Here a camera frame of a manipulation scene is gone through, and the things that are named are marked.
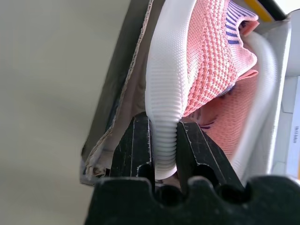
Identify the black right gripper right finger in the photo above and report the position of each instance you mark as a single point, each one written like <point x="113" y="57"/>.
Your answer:
<point x="199" y="150"/>

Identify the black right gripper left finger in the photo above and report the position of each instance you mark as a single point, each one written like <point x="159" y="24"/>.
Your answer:
<point x="131" y="150"/>

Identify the yellow and black strip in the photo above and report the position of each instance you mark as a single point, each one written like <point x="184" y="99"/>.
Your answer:
<point x="260" y="9"/>

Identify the grey cardboard shoebox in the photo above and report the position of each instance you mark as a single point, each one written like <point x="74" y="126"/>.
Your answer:
<point x="131" y="77"/>

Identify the pink knit shoe white sole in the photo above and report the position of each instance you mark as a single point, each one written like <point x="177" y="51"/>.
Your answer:
<point x="187" y="70"/>
<point x="246" y="131"/>

